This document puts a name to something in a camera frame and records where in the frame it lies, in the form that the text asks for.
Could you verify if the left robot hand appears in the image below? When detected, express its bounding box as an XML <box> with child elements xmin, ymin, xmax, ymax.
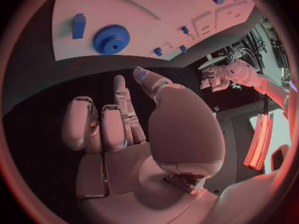
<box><xmin>200</xmin><ymin>65</ymin><xmax>236</xmax><ymax>93</ymax></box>

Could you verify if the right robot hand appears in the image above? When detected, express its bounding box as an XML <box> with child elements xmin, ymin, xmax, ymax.
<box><xmin>60</xmin><ymin>66</ymin><xmax>227</xmax><ymax>224</ymax></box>

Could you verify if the blue rounded block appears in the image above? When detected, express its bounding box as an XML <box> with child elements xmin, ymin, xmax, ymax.
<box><xmin>71</xmin><ymin>12</ymin><xmax>87</xmax><ymax>40</ymax></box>

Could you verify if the white task board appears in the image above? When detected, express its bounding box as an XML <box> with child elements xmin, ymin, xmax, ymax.
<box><xmin>51</xmin><ymin>0</ymin><xmax>256</xmax><ymax>61</ymax></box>

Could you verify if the equipment rack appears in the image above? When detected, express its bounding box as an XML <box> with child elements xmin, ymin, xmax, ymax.
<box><xmin>223</xmin><ymin>17</ymin><xmax>292</xmax><ymax>75</ymax></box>

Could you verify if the blue gear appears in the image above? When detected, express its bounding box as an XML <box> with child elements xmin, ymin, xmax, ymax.
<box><xmin>92</xmin><ymin>23</ymin><xmax>131</xmax><ymax>55</ymax></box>

